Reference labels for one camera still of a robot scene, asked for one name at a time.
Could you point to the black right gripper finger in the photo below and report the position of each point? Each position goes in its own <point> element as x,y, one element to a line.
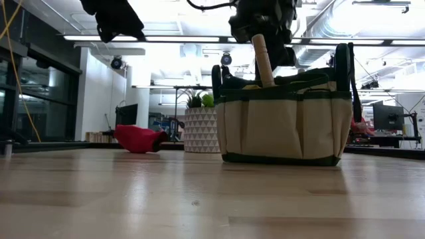
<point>285,53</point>

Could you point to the beige green gardening tool bag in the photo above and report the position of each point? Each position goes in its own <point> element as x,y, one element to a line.
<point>285,129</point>

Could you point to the black background robot arm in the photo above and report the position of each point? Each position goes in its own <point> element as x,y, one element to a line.
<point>172,127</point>

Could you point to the red garden glove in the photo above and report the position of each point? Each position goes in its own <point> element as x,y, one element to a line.
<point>137,139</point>

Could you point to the black ceiling spotlight cluster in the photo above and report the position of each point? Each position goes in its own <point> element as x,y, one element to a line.
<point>370,84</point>

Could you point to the small black monitor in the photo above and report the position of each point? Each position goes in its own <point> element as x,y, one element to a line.
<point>127,114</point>

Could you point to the green artificial succulent plants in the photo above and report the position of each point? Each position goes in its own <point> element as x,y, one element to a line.
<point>199,99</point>

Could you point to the person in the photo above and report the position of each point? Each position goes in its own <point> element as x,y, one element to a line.
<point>360,127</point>

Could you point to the white triangle-patterned plant pot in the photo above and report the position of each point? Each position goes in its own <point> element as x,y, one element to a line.
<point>201,129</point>

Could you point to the wooden crate stack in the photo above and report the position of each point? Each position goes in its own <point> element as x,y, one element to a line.
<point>99,136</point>

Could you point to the large black monitor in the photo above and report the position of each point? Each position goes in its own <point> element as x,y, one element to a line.
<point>388,117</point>

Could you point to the black background desk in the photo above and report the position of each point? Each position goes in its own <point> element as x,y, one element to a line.
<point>388,140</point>

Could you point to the round black ceiling camera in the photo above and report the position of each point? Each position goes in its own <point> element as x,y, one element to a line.
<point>226,59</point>
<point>117,63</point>

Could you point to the silver metal post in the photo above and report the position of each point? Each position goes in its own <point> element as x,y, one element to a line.
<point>7,149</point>

